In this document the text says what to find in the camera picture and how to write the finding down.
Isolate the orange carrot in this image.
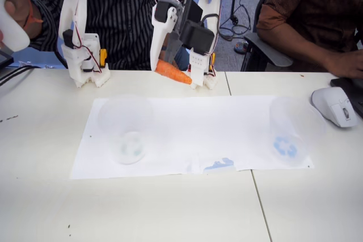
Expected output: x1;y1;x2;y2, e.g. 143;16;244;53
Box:
154;59;193;86

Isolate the white leader arm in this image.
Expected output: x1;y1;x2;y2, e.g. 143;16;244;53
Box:
0;0;111;88

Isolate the white computer mouse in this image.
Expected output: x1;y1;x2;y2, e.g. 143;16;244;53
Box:
309;87;358;129

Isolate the striped-shirt person's right forearm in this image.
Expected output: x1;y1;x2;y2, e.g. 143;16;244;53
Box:
27;0;45;41

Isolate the brown-shirt person's right forearm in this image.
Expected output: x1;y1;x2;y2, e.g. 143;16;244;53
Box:
257;23;335;69

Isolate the striped-shirt person's right hand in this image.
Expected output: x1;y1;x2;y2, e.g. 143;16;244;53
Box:
5;0;31;39

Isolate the brown-shirt person's right hand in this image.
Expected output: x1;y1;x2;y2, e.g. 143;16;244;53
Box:
326;49;363;80

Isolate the black webcam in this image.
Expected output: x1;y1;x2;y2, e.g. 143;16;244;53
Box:
180;0;221;56

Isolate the person in striped shirt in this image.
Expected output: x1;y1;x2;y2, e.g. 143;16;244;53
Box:
28;0;205;71

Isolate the small colourful floor object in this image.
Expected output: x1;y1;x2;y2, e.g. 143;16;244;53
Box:
234;40;250;54

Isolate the plain white paper sheet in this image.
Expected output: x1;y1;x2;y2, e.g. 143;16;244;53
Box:
69;96;205;180

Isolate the black office chair with armrest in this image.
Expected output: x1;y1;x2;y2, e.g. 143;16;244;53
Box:
240;0;294;72

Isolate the tall clear plastic cup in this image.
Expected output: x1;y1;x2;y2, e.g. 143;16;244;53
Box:
98;94;154;165

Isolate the clear plastic wrapper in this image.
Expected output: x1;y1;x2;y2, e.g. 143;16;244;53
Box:
18;60;67;70

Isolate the orange wrist band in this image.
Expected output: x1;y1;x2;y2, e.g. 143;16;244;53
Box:
24;0;44;27

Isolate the person in brown shirt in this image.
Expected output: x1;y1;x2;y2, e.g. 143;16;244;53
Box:
256;0;363;73

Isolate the wide clear plastic bowl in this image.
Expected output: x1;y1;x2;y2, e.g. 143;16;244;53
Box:
268;96;327;168

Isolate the black tablet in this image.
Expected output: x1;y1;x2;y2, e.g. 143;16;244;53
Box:
0;49;14;73

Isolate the black keyboard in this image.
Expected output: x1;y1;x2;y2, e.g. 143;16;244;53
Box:
330;76;363;120

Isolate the black floor cable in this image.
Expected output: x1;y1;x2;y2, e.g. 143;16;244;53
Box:
220;0;255;41

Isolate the black desk cable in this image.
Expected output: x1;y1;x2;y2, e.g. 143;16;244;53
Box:
0;65;34;80
0;66;39;86

